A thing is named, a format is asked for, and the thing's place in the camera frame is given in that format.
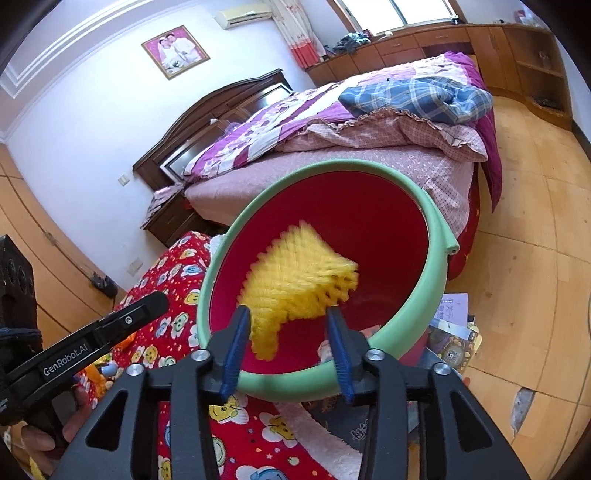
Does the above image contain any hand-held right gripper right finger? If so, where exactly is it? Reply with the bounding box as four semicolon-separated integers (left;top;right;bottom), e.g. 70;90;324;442
325;307;532;480

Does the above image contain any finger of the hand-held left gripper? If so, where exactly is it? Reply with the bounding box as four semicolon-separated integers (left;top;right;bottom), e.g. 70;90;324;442
92;291;170;344

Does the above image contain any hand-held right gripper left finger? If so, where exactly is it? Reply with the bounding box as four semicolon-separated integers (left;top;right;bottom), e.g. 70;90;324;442
46;305;252;480

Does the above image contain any large yellow foam net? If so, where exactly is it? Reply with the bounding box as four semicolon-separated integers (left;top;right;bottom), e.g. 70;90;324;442
236;222;361;361

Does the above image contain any red basin with green rim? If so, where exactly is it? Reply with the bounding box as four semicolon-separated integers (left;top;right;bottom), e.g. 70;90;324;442
196;158;461;403

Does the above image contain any person's left hand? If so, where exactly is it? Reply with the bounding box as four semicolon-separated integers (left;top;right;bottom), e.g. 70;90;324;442
21;385;100;469

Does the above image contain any black hanging bag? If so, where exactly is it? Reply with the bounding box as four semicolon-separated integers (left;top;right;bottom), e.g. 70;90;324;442
92;273;118;297

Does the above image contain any red smiley printed blanket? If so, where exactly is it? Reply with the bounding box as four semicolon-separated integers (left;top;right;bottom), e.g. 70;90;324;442
76;231;365;480

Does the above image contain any grey printed cloth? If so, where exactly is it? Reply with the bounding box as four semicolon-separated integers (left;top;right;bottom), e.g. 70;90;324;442
300;397;370;455

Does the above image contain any white fluffy towel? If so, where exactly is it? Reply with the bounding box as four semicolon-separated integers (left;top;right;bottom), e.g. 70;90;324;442
277;401;365;480

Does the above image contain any dark wooden nightstand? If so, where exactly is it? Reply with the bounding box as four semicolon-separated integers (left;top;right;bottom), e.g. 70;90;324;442
141;182;218;247

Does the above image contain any pink floral cloth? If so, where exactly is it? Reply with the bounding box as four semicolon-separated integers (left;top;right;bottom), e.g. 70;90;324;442
140;182;190;229

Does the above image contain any pile of printed papers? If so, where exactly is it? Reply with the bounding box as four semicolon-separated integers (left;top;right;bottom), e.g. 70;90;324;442
427;293;483;370

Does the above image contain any light wooden wardrobe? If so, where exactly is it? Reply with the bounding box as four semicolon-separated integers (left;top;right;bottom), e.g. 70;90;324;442
0;143;127;342

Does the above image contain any bed with pink sheet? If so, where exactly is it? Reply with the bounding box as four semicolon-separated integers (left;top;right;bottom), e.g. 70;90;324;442
185;51;504;287

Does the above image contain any purple patchwork quilt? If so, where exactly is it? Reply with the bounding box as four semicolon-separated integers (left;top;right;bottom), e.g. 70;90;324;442
182;51;504;213

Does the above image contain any dark wooden headboard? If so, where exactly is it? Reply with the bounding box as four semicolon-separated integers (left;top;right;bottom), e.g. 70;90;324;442
133;68;296;185

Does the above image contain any pink checked quilt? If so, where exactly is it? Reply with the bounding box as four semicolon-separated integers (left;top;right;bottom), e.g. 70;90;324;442
281;111;489;162

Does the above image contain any blue plaid cloth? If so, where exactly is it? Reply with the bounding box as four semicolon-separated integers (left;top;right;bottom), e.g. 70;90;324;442
338;75;494;125

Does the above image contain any white air conditioner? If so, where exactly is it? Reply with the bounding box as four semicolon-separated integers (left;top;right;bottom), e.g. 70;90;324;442
213;0;273;29

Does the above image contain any white and red curtain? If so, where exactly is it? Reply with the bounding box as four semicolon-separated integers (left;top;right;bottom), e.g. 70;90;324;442
270;0;324;70

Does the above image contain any low wooden cabinet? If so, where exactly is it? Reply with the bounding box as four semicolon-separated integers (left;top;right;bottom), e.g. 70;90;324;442
307;21;513;90

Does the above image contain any dark blue clothes pile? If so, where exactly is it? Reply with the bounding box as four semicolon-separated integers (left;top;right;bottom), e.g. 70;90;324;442
332;31;372;52

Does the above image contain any window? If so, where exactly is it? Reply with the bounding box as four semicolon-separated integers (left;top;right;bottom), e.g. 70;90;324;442
332;0;462;35

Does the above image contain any wooden corner shelf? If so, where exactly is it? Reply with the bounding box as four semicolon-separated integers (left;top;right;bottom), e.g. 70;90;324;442
501;21;578;132

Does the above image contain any framed wall photo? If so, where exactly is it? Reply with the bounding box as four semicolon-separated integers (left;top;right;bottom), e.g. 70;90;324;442
141;24;211;80

